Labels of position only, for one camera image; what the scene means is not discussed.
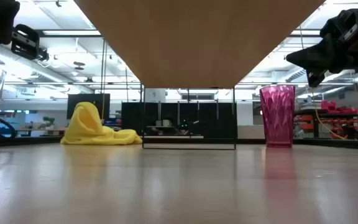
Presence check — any dark red round plate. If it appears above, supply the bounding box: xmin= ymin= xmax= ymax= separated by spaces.
xmin=259 ymin=85 xmax=296 ymax=149

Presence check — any rack with red bins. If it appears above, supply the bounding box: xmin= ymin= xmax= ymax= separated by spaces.
xmin=293 ymin=100 xmax=358 ymax=139

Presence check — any black curved cable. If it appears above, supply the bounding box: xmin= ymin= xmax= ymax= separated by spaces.
xmin=0 ymin=117 xmax=17 ymax=139

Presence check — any black partition wall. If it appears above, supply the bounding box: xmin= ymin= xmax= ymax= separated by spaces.
xmin=121 ymin=101 xmax=238 ymax=139

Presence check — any yellow hanging cable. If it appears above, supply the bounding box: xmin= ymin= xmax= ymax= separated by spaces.
xmin=310 ymin=88 xmax=346 ymax=141

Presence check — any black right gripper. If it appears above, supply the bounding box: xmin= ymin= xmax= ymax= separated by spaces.
xmin=285 ymin=0 xmax=358 ymax=88

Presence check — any yellow cloth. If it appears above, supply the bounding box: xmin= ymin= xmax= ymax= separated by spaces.
xmin=60 ymin=101 xmax=143 ymax=146

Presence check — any black aluminium table frame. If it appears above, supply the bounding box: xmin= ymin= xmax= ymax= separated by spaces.
xmin=0 ymin=136 xmax=358 ymax=151

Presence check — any black monitor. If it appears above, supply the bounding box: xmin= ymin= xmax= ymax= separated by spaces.
xmin=67 ymin=93 xmax=111 ymax=121

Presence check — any black ceiling fixture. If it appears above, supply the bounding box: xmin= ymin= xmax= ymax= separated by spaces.
xmin=37 ymin=47 xmax=50 ymax=62

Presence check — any wooden shelf with metal legs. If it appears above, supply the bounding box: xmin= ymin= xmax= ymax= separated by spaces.
xmin=73 ymin=0 xmax=326 ymax=151

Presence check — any potted plant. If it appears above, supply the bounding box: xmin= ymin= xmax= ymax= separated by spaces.
xmin=41 ymin=116 xmax=56 ymax=131

